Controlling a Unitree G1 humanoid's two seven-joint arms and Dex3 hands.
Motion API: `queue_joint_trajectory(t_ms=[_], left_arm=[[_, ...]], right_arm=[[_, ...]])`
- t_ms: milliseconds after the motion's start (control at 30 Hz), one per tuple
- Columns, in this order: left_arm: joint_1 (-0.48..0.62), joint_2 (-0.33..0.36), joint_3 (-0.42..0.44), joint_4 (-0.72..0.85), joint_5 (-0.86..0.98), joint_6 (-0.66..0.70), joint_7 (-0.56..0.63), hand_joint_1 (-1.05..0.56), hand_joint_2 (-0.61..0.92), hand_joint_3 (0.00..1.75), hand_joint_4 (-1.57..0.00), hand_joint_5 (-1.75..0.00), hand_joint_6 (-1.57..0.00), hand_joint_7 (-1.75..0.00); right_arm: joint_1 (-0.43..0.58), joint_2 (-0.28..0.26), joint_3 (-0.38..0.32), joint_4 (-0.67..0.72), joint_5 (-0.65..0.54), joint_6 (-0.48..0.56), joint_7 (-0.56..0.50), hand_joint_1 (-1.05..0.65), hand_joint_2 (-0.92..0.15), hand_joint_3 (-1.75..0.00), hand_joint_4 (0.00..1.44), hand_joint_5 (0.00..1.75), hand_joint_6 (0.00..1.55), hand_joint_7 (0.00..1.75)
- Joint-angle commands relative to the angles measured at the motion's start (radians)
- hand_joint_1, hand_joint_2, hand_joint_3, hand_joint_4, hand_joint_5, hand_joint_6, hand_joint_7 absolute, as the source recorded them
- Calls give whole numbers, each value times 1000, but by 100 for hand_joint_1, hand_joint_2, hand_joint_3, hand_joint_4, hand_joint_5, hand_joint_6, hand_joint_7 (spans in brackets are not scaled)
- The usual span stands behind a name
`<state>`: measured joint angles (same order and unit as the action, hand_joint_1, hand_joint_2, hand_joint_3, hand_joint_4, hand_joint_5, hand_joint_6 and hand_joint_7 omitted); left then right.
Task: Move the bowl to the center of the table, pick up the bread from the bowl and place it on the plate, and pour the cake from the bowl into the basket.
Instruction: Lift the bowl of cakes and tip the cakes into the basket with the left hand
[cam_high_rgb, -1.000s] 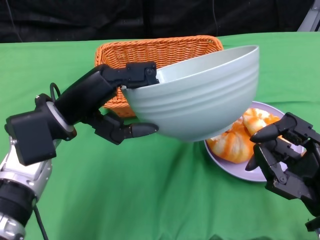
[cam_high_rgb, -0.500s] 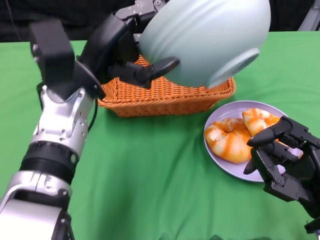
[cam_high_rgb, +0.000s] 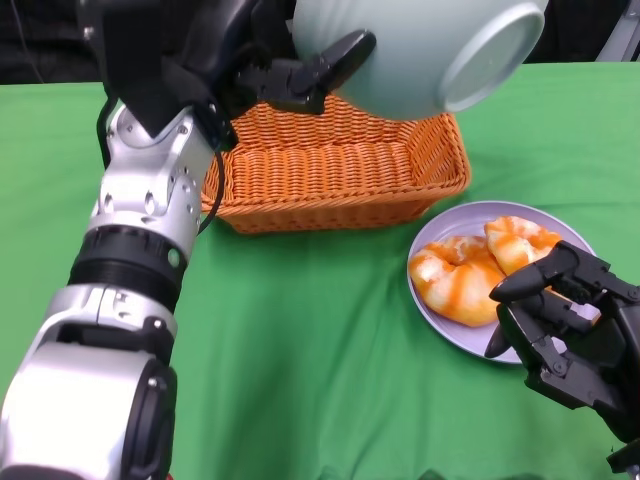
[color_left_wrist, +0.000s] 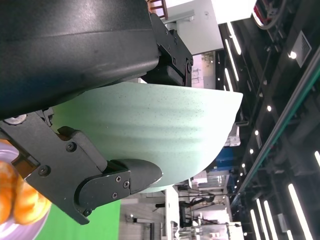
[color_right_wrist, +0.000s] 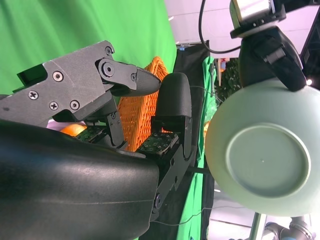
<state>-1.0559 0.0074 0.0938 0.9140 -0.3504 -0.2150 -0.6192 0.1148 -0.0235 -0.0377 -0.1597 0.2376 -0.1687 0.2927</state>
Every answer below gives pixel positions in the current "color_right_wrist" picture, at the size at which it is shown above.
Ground green tablecloth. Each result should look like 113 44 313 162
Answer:
178 56 217 240
0 0 177 131

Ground black metal frame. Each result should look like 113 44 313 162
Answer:
299 14 320 73

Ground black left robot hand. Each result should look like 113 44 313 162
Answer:
229 24 309 93

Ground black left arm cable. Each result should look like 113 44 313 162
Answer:
198 0 242 55

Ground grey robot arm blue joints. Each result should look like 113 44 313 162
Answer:
264 216 317 240

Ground green foliage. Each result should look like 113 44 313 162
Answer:
219 58 243 100

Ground orange wicker basket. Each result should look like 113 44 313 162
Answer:
116 56 170 153

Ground round orange bread bun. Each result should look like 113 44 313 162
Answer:
59 124 87 137

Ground black boom pole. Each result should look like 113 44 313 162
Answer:
188 166 211 175

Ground lavender plate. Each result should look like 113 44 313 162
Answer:
46 119 63 131

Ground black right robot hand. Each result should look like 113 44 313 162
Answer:
0 40 198 240

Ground pale green bowl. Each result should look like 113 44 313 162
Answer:
204 77 320 218

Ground clear snack bag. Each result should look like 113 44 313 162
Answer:
203 94 219 136

